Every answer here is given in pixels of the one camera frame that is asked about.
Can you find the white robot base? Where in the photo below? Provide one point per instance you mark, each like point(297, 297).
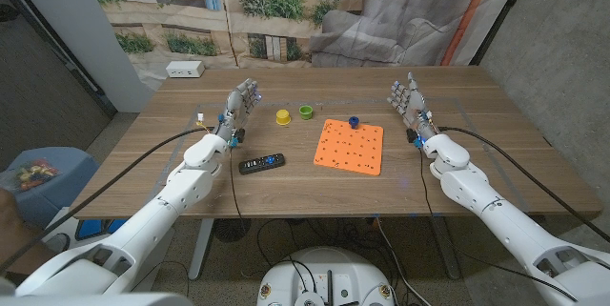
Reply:
point(329, 272)

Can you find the black TV remote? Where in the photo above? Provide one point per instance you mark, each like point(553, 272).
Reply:
point(259, 164)

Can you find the black round floor object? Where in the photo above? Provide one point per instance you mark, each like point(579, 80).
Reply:
point(231, 230)

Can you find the grey table leg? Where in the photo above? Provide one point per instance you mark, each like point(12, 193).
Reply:
point(445, 249)

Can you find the black backdrop stand pole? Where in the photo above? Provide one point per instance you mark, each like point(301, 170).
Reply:
point(500, 15)

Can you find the white power strip box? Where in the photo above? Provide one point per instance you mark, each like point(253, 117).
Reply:
point(185, 69)

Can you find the printed fabric backdrop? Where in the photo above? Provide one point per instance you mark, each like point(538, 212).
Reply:
point(286, 34)

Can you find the white table leg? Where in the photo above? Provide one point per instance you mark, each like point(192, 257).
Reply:
point(201, 249)

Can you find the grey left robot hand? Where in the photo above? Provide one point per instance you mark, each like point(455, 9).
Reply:
point(233, 115)

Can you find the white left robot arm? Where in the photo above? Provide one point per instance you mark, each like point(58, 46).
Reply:
point(190, 182)

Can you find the blue box under table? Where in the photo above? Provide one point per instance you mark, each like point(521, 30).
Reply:
point(95, 229)

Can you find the green cup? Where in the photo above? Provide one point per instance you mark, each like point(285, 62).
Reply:
point(306, 112)

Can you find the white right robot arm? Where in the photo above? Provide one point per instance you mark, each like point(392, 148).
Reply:
point(476, 191)

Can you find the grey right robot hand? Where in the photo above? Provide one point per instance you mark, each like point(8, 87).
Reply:
point(415, 106)

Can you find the orange peg board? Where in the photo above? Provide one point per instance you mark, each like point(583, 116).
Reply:
point(348, 151)

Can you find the blue peg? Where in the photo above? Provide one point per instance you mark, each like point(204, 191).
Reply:
point(353, 122)

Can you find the yellow cup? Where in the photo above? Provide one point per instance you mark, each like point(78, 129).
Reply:
point(283, 116)

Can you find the clear bag of colourful toys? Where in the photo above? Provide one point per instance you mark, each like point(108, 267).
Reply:
point(33, 172)

